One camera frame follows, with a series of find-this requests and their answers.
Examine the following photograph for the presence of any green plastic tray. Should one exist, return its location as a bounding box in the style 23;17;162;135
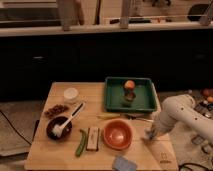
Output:
104;77;157;113

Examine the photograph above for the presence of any black cable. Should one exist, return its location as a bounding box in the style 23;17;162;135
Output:
0;109;33;147

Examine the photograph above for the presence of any pile of brown nuts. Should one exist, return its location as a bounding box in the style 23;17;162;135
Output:
44;104;69;118

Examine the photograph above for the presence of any dark brown bowl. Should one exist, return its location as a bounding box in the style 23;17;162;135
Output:
46;116;72;141

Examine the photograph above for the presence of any green pepper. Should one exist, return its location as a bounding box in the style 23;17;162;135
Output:
75;129;87;157

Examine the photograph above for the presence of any blue towel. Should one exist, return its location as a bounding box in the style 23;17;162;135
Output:
145;131;156;141

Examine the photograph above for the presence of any orange fruit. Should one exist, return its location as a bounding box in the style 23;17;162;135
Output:
124;80;135;90

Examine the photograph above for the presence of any wooden block brush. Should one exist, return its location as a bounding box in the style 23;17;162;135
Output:
86;126;99;151

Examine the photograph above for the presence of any red bowl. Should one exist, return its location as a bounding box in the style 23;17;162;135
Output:
102;120;133;150

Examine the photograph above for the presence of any white small bowl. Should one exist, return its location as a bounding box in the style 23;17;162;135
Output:
63;88;79;103

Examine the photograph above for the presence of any small dark cup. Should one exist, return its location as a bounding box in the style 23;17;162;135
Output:
124;91;136;102

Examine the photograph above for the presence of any blue sponge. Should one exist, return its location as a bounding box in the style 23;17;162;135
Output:
112;156;137;171

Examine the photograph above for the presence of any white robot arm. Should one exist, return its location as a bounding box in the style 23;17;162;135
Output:
150;94;213;144

